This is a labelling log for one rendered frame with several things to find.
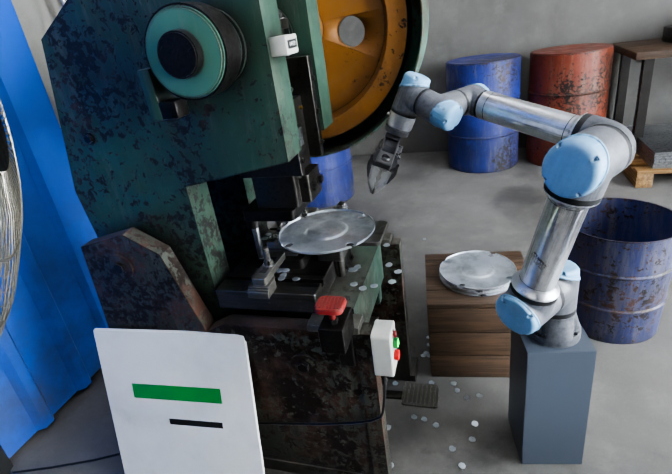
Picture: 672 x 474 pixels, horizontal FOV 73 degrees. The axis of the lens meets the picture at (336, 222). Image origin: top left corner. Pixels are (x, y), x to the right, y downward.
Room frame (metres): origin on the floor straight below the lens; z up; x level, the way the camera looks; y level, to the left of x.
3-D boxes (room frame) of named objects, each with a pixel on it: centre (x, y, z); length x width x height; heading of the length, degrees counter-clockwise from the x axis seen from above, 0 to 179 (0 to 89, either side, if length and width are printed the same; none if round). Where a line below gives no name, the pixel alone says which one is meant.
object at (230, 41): (1.05, 0.25, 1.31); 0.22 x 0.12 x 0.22; 71
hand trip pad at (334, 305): (0.89, 0.04, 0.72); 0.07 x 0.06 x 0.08; 71
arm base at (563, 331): (1.04, -0.57, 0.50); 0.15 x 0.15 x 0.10
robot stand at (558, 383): (1.04, -0.57, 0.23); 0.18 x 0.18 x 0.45; 81
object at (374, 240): (1.22, -0.01, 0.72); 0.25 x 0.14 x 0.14; 71
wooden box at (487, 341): (1.53, -0.52, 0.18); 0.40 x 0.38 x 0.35; 78
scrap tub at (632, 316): (1.60, -1.12, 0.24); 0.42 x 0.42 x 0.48
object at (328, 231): (1.23, 0.03, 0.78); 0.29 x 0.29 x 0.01
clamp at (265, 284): (1.11, 0.21, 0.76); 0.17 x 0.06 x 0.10; 161
